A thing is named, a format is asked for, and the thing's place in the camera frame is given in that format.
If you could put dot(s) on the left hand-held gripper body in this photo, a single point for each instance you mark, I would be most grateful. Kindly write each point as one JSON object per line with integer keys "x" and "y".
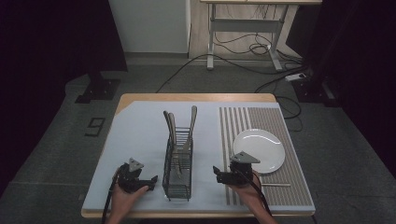
{"x": 127, "y": 179}

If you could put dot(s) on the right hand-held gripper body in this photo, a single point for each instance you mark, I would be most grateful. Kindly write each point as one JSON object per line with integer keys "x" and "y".
{"x": 241, "y": 171}

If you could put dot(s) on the silver cutlery piece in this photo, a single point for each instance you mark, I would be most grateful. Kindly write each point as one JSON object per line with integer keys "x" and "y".
{"x": 167, "y": 124}
{"x": 172, "y": 126}
{"x": 193, "y": 119}

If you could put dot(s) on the person's left hand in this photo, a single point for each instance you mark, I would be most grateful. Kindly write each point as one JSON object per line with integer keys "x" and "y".
{"x": 123, "y": 202}

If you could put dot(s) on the person's right hand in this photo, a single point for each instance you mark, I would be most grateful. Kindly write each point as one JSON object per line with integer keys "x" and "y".
{"x": 249, "y": 194}

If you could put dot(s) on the white round plate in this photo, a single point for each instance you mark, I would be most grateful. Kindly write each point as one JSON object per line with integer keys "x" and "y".
{"x": 260, "y": 149}

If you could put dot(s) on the wooden chopstick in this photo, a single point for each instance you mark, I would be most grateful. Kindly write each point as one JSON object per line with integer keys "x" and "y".
{"x": 277, "y": 184}

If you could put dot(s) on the light blue table cloth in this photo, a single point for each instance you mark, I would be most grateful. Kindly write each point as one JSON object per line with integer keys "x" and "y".
{"x": 137, "y": 140}

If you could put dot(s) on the grey striped placemat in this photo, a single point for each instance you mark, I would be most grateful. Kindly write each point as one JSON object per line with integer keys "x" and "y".
{"x": 295, "y": 186}

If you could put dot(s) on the wooden table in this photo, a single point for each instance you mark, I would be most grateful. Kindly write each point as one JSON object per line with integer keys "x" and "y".
{"x": 186, "y": 97}

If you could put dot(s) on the black stand base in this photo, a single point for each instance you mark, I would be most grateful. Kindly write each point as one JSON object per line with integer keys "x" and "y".
{"x": 99, "y": 88}
{"x": 314, "y": 90}

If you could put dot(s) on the white power strip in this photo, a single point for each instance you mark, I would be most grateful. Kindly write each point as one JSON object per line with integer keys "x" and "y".
{"x": 295, "y": 76}

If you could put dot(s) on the dark curtain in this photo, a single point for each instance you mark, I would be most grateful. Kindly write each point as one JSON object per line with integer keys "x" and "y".
{"x": 46, "y": 46}
{"x": 358, "y": 62}

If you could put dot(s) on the white cabinet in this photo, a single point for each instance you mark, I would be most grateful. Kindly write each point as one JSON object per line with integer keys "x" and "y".
{"x": 149, "y": 25}

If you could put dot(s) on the white desk frame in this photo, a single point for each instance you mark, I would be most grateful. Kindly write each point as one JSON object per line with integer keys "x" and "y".
{"x": 249, "y": 25}

